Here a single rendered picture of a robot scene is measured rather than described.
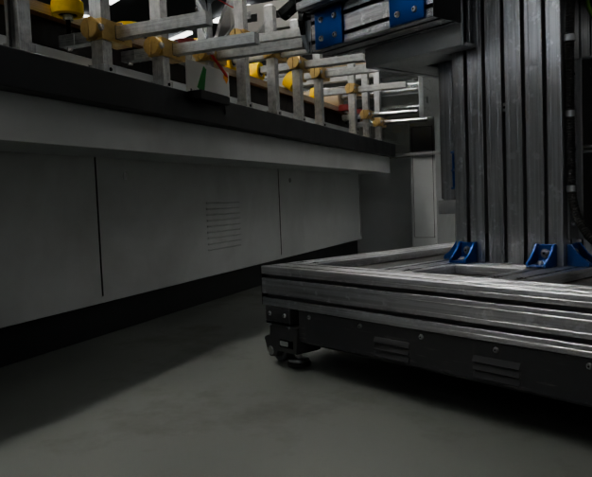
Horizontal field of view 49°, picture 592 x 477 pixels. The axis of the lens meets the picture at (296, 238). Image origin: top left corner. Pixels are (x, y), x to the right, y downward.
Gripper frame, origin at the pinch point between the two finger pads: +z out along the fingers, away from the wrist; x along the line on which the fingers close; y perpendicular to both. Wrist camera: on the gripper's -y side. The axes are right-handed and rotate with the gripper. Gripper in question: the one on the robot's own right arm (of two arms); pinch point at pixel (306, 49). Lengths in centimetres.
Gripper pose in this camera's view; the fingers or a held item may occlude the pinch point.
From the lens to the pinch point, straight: 202.1
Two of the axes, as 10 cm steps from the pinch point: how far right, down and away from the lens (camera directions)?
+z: 0.4, 10.0, 0.6
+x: 3.9, -0.7, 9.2
